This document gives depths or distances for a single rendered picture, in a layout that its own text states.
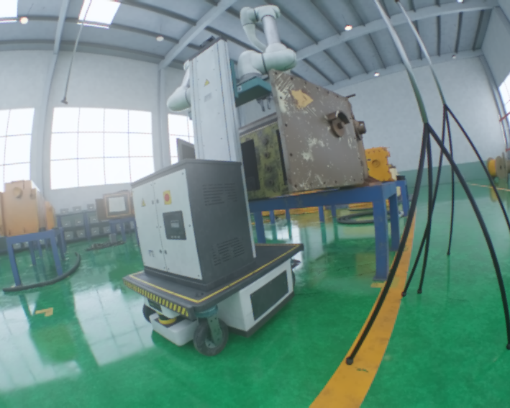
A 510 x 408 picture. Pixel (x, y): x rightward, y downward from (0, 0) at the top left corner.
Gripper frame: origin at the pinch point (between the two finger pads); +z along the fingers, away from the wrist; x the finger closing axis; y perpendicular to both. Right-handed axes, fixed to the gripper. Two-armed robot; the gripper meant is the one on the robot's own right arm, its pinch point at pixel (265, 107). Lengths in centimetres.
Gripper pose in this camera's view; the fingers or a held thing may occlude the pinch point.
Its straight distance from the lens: 176.7
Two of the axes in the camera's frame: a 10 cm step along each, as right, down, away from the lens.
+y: -5.8, 1.0, -8.1
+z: 1.4, 9.9, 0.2
